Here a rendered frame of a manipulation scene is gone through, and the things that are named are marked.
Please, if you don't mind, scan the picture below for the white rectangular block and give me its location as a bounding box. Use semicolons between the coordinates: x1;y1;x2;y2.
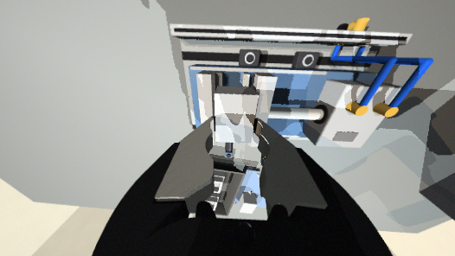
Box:
239;192;257;214

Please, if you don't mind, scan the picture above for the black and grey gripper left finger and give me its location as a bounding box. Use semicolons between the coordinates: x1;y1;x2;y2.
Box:
92;116;215;256

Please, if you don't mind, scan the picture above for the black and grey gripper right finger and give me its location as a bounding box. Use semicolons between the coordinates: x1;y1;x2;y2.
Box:
253;118;393;256

